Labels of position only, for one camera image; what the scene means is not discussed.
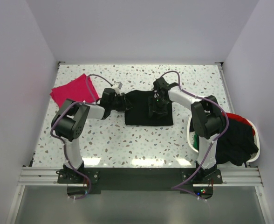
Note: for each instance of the green garment in basket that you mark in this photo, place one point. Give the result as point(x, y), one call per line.
point(196, 141)

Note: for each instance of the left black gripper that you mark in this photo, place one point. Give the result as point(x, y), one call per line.
point(125, 105)

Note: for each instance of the aluminium frame rail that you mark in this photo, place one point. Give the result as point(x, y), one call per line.
point(46, 176)

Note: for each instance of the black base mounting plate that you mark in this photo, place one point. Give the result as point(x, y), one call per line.
point(126, 179)

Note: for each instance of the black t shirt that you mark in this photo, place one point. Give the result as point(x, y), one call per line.
point(139, 113)

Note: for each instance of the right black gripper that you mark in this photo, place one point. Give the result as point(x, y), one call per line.
point(161, 112)

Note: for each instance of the red garment in basket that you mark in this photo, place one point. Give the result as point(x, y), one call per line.
point(240, 119)

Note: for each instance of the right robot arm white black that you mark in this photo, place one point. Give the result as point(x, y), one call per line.
point(208, 120)

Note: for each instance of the black clothes in basket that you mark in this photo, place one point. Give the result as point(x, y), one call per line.
point(236, 145)

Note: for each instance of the folded pink red t shirt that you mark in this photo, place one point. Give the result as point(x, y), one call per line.
point(75, 90)

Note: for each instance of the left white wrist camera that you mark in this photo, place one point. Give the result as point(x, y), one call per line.
point(117, 87)

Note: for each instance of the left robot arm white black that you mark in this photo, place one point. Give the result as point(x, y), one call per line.
point(68, 124)

